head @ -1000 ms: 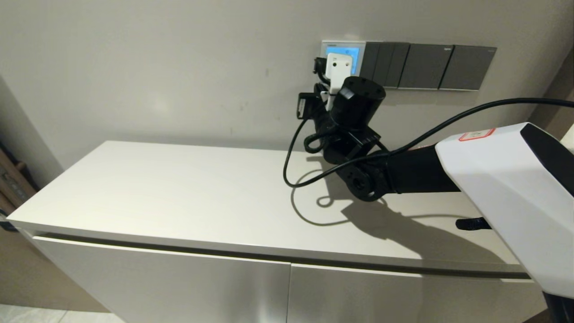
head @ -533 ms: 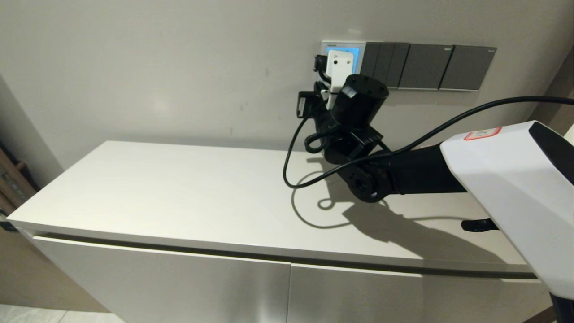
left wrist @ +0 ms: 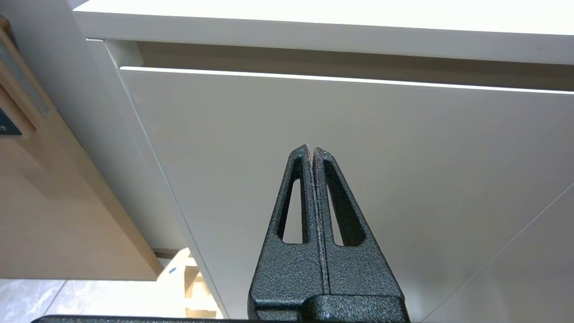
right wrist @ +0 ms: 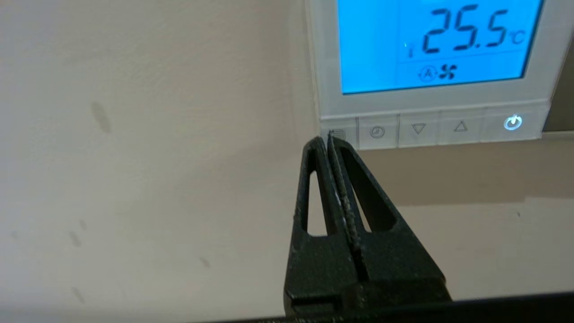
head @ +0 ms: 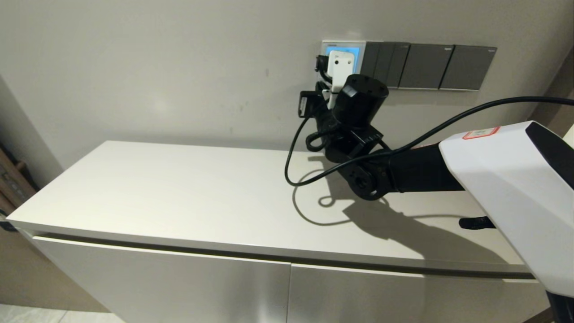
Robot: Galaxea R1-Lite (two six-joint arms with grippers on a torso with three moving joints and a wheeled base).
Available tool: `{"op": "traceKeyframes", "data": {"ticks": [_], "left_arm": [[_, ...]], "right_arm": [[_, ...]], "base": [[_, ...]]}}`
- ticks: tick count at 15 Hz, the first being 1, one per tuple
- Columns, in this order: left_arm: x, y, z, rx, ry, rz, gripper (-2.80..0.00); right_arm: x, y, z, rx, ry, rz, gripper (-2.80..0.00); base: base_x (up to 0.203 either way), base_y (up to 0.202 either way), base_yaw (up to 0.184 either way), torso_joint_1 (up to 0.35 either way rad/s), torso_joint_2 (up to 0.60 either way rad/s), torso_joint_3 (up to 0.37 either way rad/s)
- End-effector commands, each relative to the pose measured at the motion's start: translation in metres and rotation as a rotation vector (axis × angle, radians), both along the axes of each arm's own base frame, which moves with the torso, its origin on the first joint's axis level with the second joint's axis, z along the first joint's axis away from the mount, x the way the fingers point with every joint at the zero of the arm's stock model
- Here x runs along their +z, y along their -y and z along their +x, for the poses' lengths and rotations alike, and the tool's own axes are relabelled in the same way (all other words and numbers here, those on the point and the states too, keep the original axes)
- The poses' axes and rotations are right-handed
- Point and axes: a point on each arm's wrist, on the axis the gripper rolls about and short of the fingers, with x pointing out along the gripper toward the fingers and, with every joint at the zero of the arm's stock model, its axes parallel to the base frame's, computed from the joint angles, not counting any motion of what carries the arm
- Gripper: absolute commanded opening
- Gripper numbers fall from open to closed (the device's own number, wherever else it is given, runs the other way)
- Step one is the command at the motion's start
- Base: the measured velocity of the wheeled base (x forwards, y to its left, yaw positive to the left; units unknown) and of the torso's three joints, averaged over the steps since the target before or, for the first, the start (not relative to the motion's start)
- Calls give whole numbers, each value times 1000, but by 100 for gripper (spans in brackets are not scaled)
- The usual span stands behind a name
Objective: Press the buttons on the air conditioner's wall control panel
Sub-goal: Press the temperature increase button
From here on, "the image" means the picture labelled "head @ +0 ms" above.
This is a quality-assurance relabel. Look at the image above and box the white wall thermostat panel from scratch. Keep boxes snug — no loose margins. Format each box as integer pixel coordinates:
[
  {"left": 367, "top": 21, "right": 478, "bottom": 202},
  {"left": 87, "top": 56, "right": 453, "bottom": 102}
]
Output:
[{"left": 321, "top": 40, "right": 366, "bottom": 83}]

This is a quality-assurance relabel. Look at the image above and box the white cabinet door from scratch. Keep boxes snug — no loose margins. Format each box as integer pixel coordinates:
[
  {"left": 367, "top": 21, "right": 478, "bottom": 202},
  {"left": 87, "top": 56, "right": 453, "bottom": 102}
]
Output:
[
  {"left": 34, "top": 236, "right": 291, "bottom": 323},
  {"left": 287, "top": 263, "right": 550, "bottom": 323}
]

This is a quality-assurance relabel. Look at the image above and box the white sideboard cabinet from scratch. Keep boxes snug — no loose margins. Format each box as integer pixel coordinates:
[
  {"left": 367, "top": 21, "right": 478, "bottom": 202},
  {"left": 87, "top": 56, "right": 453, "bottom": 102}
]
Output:
[{"left": 7, "top": 140, "right": 550, "bottom": 323}]

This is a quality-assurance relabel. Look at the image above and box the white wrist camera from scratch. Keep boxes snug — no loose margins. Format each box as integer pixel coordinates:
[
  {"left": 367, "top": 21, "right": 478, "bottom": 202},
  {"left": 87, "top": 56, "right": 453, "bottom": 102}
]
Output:
[{"left": 326, "top": 50, "right": 355, "bottom": 110}]

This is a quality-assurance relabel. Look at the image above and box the grey triple rocker switch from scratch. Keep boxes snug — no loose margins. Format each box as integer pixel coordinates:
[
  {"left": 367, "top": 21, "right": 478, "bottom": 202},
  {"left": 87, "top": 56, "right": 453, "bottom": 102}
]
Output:
[{"left": 360, "top": 41, "right": 411, "bottom": 89}]

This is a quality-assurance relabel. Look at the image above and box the black cable connector box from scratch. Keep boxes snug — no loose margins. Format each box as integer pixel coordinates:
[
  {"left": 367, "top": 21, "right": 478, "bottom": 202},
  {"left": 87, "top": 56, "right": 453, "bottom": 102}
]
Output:
[{"left": 298, "top": 91, "right": 322, "bottom": 118}]

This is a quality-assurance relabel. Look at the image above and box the grey single wall switch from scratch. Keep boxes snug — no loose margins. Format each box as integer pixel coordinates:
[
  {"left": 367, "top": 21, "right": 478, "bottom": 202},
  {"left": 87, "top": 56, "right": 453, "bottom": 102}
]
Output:
[
  {"left": 398, "top": 43, "right": 455, "bottom": 90},
  {"left": 439, "top": 45, "right": 497, "bottom": 92}
]

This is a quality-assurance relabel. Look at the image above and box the brown door frame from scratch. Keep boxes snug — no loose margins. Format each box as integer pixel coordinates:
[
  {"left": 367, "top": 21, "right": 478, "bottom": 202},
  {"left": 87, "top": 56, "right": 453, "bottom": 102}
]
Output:
[{"left": 529, "top": 45, "right": 574, "bottom": 135}]

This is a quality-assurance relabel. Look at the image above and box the brown wooden slat frame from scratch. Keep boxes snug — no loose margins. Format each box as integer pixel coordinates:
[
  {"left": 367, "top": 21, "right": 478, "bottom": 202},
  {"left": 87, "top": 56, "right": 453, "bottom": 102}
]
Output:
[{"left": 0, "top": 147, "right": 38, "bottom": 217}]

